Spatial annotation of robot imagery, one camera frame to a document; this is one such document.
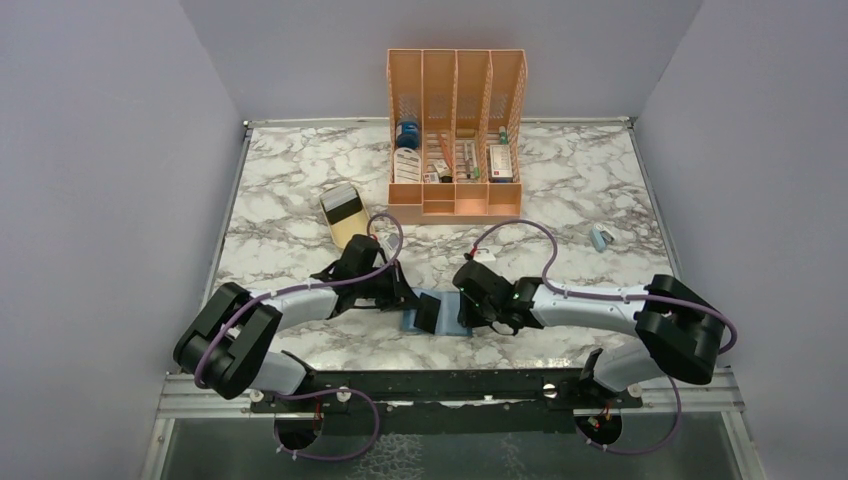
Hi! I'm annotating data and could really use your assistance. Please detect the beige oval tray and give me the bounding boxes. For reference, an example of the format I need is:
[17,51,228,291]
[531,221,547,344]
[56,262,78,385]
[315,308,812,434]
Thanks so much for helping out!
[319,183,370,249]

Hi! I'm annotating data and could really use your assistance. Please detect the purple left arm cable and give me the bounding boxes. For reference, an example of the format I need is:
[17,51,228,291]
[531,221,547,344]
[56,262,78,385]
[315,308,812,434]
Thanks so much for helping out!
[193,212,405,463]

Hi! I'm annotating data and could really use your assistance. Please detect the light blue small clip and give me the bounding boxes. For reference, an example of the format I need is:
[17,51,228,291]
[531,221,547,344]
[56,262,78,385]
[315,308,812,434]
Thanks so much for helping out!
[589,223,615,253]

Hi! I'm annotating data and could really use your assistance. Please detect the pens in organizer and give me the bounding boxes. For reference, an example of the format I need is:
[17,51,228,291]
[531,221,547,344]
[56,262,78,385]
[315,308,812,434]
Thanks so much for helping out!
[460,139,480,182]

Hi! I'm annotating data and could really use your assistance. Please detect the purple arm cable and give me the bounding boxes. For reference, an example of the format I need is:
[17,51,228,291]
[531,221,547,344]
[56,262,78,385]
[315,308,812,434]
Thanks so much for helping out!
[466,218,739,457]
[193,212,405,463]

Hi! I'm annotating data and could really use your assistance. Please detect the white red box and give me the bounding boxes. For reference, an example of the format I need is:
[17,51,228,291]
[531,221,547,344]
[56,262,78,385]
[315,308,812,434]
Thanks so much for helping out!
[488,144,515,183]

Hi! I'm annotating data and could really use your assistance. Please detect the orange desk file organizer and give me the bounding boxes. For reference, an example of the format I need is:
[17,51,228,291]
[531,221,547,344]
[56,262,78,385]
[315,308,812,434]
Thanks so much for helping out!
[386,49,528,225]

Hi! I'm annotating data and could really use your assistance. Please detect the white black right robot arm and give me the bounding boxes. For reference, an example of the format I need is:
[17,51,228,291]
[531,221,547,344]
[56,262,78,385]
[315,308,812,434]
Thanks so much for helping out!
[453,260,728,407]

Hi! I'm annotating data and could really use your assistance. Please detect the black credit card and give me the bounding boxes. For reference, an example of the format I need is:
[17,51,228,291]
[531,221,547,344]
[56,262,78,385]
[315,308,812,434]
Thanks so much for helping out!
[413,293,441,334]

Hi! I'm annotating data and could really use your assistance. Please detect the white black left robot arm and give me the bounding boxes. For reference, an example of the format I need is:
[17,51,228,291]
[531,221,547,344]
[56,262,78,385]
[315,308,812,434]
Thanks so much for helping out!
[173,234,420,411]

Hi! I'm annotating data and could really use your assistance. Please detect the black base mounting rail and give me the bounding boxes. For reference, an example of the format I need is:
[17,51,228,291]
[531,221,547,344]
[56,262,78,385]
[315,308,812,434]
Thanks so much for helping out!
[250,368,642,436]

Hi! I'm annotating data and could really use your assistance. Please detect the blue tape roll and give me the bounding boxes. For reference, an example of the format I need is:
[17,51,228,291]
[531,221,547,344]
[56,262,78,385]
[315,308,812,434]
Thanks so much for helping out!
[395,119,421,150]

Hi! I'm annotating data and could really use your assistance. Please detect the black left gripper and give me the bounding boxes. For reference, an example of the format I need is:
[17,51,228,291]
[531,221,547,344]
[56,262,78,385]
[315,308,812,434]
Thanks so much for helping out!
[356,259,424,312]

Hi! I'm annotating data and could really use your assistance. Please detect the white rounded label card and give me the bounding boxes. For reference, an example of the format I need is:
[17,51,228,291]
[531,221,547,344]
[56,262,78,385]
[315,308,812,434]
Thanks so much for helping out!
[392,147,422,184]

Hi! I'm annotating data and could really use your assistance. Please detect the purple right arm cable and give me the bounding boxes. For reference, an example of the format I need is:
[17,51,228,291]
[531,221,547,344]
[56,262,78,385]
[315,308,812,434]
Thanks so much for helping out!
[466,218,739,457]

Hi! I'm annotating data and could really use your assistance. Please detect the silver credit card in tray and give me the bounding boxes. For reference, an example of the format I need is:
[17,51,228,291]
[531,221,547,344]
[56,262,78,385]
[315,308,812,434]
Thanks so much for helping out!
[319,183,358,210]

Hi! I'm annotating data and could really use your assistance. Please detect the teal leather card holder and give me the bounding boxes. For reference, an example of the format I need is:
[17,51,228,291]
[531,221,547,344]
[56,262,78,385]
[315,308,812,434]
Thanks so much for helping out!
[400,288,472,337]

